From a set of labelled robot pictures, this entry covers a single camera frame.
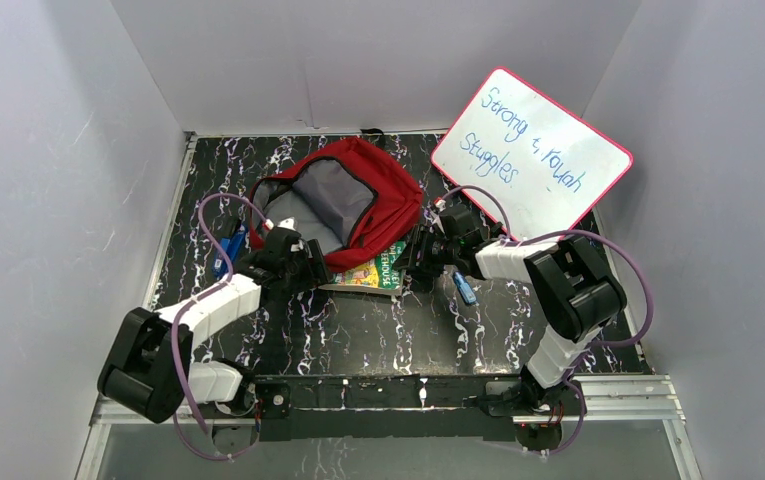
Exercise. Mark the pink-framed whiteboard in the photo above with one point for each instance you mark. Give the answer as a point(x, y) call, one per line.
point(527, 161)

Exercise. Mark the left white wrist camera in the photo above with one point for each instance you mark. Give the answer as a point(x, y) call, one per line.
point(289, 223)

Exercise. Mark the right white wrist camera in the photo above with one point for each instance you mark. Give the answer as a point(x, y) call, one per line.
point(435, 210)

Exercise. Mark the red backpack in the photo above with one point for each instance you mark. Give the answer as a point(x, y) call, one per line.
point(351, 196)

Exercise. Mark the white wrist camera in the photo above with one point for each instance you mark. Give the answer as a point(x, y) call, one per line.
point(289, 223)
point(435, 210)

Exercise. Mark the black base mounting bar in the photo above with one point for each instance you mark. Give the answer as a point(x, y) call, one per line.
point(400, 406)

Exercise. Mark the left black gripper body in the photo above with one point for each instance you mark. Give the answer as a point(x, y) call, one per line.
point(312, 263)

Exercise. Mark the small blue stapler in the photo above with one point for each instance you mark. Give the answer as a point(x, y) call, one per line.
point(465, 290)

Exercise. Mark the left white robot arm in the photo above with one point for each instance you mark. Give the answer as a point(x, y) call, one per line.
point(150, 367)

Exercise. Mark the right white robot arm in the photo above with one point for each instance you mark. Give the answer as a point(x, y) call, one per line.
point(574, 286)

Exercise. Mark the green book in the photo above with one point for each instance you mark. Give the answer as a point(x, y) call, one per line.
point(376, 276)

